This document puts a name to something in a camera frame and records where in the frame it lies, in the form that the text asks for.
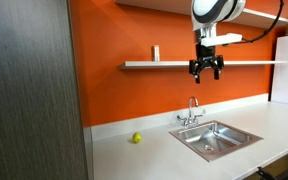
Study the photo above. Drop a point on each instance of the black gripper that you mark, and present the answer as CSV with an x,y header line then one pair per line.
x,y
205,55

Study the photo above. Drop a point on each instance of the orange soda can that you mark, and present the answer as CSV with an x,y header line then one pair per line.
x,y
155,53

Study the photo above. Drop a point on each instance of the stainless steel sink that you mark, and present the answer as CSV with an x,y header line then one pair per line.
x,y
230,140

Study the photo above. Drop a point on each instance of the white backsplash strip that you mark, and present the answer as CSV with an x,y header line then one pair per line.
x,y
134,125

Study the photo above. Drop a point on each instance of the green lime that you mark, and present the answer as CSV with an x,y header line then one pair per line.
x,y
137,137

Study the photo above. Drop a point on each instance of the dark wood cabinet panel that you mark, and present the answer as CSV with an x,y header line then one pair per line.
x,y
30,90

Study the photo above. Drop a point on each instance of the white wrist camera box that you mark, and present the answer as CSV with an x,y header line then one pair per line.
x,y
220,39

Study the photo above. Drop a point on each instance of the thin white wall shelf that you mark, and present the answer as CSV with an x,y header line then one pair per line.
x,y
154,64

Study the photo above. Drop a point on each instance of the thick white wall shelf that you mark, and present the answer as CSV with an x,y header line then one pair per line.
x,y
170,5

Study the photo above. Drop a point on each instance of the black chair frame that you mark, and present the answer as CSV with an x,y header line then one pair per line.
x,y
265,173

